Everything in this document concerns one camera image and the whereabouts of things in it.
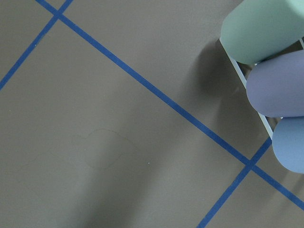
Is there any white cup rack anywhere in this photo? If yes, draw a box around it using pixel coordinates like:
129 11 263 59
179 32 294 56
218 35 304 143

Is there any purple cup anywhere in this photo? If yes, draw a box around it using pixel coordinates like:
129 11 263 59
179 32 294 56
246 50 304 117

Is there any green cup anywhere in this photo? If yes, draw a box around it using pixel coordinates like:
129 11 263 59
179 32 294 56
219 0 304 65

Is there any blue cup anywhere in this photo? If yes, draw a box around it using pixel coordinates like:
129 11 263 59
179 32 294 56
272 117 304 174

